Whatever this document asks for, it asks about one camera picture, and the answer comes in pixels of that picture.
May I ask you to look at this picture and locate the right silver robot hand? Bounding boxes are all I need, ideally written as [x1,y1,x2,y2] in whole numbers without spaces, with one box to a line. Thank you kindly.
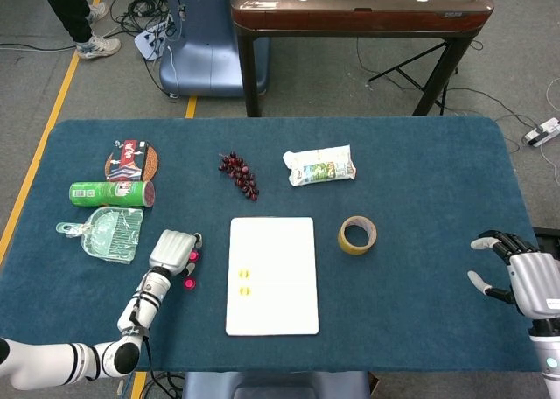
[466,229,560,320]

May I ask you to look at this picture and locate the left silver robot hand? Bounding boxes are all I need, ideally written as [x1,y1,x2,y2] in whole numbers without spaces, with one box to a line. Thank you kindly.
[148,229,204,280]

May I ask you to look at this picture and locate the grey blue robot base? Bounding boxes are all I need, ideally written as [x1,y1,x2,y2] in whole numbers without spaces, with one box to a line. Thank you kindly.
[181,371,372,399]

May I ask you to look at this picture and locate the white rectangular board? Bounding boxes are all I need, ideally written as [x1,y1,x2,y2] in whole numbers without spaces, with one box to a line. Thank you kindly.
[225,216,320,337]

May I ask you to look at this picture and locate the green dustpan in plastic wrap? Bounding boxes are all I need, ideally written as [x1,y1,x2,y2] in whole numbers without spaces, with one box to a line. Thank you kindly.
[55,206,144,265]

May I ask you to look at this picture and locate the green chips can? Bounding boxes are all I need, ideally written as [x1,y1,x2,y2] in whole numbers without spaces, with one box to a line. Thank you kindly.
[68,179,157,209]

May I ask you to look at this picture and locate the round woven coaster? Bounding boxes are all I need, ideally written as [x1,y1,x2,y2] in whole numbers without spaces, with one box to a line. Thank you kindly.
[103,143,159,184]

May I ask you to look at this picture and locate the dark red grape bunch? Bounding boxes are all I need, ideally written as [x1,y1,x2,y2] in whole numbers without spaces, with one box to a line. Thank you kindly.
[218,150,261,202]

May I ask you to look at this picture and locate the red black printed box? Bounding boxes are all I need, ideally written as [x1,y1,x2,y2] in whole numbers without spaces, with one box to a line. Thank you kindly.
[106,139,152,182]

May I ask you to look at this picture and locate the blue table cloth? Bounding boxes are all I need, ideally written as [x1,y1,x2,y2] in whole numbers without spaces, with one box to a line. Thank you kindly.
[0,116,546,373]

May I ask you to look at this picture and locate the white power strip black plug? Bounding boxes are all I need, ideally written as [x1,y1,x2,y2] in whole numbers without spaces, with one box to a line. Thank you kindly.
[523,117,560,147]

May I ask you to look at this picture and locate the white green snack bag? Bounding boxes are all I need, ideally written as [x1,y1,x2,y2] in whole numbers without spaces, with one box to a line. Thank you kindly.
[282,144,357,187]

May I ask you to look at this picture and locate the yellow packing tape roll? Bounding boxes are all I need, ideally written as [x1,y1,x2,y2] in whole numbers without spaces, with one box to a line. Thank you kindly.
[337,215,378,256]

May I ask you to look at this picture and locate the white power strip with plugs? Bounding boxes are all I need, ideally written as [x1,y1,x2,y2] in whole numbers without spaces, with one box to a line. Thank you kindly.
[133,20,176,61]

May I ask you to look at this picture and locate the standing person in black trousers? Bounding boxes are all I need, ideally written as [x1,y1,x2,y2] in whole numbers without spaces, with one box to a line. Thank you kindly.
[38,0,123,60]

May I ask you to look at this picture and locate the brown mahjong table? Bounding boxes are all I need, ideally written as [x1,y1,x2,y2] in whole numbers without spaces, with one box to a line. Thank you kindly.
[230,0,495,118]

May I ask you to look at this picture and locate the long black floor cable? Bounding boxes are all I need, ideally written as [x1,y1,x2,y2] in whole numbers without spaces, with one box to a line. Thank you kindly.
[356,38,539,131]

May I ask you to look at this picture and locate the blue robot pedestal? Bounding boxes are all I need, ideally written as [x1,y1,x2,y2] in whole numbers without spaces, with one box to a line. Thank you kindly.
[158,0,270,98]

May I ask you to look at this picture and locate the tangled black cables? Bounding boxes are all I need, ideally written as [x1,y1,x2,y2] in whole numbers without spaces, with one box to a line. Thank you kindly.
[98,0,176,39]

